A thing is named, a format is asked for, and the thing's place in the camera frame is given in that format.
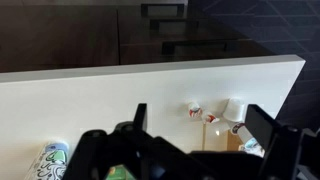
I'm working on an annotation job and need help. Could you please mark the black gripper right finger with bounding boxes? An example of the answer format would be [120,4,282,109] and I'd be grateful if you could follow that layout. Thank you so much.
[244,104,282,161]

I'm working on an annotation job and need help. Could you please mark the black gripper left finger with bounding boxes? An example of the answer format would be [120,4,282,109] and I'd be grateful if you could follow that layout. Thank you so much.
[132,103,148,132]

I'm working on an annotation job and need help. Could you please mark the small white plastic cup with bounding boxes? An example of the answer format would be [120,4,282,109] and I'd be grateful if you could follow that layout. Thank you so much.
[222,97,247,122]

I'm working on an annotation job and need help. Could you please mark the patterned paper cup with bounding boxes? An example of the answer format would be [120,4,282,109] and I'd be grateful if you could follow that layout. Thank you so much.
[23,141,70,180]

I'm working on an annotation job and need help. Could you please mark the blue white creamer pod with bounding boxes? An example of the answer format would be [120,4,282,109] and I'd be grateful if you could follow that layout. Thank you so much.
[238,137,266,158]

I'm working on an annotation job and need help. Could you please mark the red white creamer pod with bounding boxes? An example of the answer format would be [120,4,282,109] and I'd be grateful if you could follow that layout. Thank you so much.
[229,122,247,135]
[202,111,220,125]
[187,101,203,118]

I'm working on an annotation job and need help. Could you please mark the small wooden condiment box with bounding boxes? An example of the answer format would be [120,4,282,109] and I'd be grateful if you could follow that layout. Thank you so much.
[201,123,245,152]

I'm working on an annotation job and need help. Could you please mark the dark wood cabinet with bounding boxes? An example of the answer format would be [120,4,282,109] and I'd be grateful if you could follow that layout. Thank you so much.
[0,0,278,74]

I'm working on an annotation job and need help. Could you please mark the black drawer handle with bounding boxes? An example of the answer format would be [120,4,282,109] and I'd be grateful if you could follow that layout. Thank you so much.
[140,3,186,19]

